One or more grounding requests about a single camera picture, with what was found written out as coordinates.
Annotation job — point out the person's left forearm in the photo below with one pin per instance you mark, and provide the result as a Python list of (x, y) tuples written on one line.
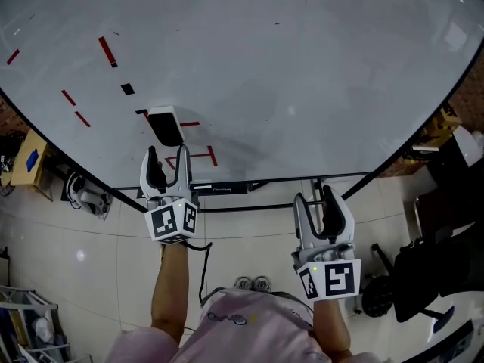
[(170, 286)]

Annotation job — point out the white rolling whiteboard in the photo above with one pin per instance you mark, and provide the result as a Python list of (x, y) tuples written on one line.
[(302, 89)]

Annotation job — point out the white table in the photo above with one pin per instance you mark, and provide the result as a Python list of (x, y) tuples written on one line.
[(463, 316)]

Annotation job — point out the cardboard box with blue label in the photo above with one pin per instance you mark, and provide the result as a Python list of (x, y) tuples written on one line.
[(28, 157)]

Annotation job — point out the grey metal shelf rack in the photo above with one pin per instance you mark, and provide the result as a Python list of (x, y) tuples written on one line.
[(26, 323)]

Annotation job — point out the group of red tape strips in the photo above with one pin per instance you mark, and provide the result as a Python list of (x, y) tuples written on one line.
[(107, 49)]

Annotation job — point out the pale pink shirt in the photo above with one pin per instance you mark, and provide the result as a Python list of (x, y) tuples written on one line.
[(242, 327)]

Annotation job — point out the black office chair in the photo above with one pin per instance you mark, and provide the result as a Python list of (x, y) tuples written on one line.
[(416, 278)]

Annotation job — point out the white rounded appliance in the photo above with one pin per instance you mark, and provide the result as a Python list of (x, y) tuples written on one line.
[(467, 146)]

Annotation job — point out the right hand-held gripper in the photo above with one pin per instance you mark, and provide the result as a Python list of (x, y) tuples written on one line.
[(336, 278)]

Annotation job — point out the person's right hand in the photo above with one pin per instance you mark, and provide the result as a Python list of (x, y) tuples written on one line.
[(323, 210)]

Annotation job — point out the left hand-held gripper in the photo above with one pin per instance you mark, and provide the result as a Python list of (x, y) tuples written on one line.
[(166, 221)]

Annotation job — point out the dark brown cabinet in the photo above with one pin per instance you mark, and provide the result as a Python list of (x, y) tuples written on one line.
[(446, 202)]

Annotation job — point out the cardboard box with yellow tape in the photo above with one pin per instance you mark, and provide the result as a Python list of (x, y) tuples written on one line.
[(444, 121)]

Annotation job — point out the small black and white box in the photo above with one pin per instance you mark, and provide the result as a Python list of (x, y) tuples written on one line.
[(166, 127)]

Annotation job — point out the small blue object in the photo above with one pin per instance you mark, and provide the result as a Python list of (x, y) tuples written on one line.
[(32, 160)]

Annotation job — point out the black tape square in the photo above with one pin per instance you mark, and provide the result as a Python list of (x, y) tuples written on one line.
[(127, 89)]

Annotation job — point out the person's right shoe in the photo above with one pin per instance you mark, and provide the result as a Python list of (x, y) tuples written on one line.
[(261, 283)]

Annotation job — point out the person's left shoe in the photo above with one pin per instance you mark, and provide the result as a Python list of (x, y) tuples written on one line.
[(242, 283)]

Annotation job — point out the person's right forearm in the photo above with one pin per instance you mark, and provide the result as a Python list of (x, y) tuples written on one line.
[(331, 323)]

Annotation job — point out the white black round device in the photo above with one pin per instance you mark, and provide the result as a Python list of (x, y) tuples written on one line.
[(87, 199)]

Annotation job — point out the person's shoe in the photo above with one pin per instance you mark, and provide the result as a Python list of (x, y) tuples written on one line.
[(242, 283), (261, 283)]

